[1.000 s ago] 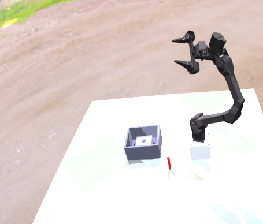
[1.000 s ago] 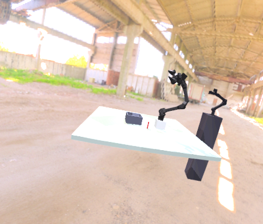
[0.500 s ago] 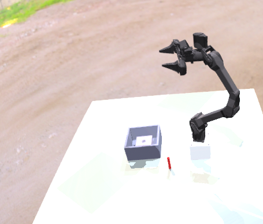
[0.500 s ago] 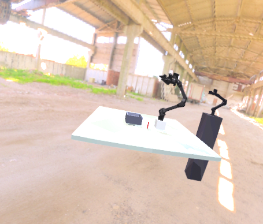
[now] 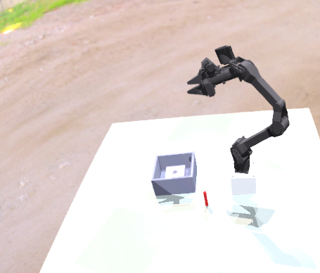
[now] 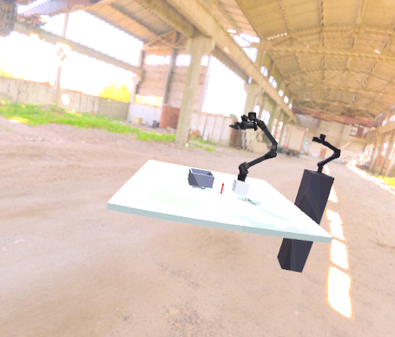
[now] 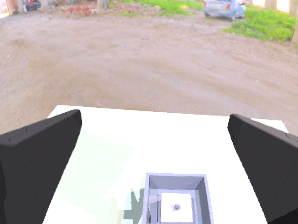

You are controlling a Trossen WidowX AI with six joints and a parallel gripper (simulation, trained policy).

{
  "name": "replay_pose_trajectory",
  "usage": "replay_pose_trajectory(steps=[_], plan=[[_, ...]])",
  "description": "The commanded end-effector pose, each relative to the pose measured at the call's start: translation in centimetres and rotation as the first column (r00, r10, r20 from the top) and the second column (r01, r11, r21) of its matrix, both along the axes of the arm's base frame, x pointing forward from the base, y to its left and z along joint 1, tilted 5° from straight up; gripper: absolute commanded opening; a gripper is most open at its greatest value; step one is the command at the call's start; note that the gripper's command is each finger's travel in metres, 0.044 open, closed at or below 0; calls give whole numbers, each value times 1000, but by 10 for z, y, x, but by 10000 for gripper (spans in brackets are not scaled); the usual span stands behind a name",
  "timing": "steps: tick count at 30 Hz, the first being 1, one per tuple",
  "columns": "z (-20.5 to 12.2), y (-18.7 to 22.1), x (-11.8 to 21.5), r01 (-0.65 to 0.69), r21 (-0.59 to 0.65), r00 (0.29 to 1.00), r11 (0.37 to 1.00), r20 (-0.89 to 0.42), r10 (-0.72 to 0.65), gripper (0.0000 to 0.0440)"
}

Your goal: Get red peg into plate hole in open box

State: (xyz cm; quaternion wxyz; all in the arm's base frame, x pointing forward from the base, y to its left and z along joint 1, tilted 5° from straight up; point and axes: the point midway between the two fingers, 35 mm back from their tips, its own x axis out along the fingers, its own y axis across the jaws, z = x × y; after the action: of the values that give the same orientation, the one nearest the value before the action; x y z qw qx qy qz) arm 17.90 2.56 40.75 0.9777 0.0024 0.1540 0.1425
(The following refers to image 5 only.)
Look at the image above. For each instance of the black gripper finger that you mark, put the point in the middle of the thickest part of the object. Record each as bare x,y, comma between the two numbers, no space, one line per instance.
196,79
198,89

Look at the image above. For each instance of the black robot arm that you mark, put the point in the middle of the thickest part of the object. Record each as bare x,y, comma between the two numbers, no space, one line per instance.
247,71

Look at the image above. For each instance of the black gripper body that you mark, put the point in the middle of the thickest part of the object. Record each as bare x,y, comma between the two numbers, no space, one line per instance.
210,82

